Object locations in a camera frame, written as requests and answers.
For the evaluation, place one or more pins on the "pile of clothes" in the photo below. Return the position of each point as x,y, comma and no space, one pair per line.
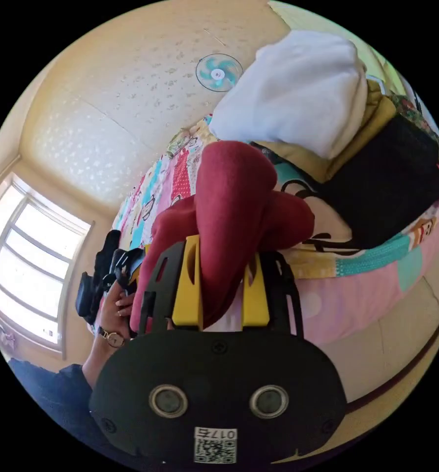
296,92

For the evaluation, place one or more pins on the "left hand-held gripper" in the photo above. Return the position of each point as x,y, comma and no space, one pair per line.
103,265

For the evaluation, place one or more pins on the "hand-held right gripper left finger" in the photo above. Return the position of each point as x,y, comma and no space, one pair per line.
187,295

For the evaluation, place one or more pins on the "bed with printed quilt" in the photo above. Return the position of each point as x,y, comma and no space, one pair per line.
352,298

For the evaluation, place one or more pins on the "person's left forearm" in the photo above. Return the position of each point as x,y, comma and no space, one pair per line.
100,356

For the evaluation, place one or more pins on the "window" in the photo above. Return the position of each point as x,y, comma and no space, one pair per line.
31,265

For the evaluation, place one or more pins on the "red sweater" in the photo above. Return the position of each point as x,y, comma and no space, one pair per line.
226,191

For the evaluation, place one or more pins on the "teal wall fan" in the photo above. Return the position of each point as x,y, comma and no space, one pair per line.
218,73

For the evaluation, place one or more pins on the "person's left hand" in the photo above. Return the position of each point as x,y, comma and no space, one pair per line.
113,308

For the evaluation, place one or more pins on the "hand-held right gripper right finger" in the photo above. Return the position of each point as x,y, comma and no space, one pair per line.
255,302

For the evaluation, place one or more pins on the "person's body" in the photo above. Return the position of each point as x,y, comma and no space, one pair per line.
53,402

